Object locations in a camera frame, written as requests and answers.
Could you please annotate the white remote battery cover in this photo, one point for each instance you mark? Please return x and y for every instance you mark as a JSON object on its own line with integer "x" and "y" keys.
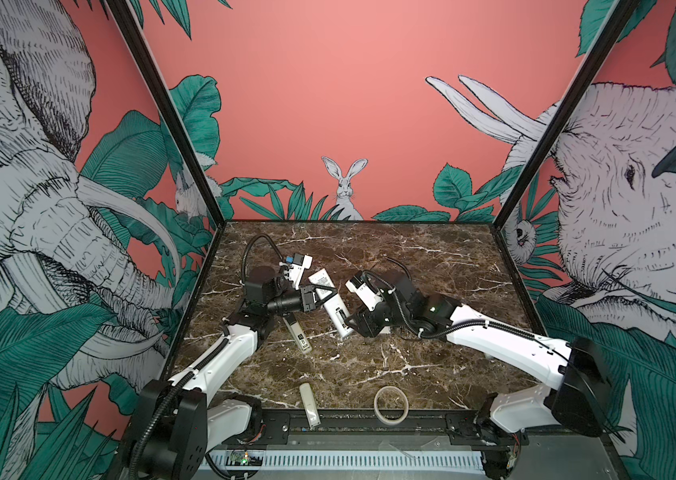
{"x": 310, "y": 405}

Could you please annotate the black front mounting rail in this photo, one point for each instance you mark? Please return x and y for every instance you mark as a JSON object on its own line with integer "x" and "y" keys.
{"x": 460, "y": 427}

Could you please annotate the white ventilation grille strip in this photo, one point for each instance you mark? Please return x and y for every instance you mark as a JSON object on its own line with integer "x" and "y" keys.
{"x": 469, "y": 462}

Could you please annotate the black white marker pen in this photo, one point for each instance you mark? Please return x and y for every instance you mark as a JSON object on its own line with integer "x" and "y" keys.
{"x": 296, "y": 331}

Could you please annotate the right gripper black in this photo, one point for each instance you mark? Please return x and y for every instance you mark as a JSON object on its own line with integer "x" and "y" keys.
{"x": 365, "y": 319}

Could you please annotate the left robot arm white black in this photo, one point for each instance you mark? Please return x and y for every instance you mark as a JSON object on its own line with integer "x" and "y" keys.
{"x": 173, "y": 427}

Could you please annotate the left black frame post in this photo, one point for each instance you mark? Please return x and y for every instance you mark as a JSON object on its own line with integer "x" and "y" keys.
{"x": 123, "y": 15}

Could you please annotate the black frame post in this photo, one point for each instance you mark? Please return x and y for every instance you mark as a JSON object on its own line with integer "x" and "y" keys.
{"x": 607, "y": 36}
{"x": 123, "y": 15}

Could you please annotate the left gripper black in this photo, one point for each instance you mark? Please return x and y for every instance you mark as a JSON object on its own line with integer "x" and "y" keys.
{"x": 308, "y": 298}

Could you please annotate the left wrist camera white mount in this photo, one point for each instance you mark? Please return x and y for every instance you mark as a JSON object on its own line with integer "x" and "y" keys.
{"x": 293, "y": 268}

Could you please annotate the small circuit board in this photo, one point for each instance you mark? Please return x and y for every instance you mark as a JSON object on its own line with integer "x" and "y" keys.
{"x": 244, "y": 459}

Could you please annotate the white remote control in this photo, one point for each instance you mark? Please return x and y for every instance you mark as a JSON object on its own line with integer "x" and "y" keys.
{"x": 332, "y": 303}

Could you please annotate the right black frame post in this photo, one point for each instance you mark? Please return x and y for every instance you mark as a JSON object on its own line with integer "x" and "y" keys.
{"x": 607, "y": 36}

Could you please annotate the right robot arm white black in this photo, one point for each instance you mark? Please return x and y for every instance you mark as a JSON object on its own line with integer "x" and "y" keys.
{"x": 573, "y": 386}

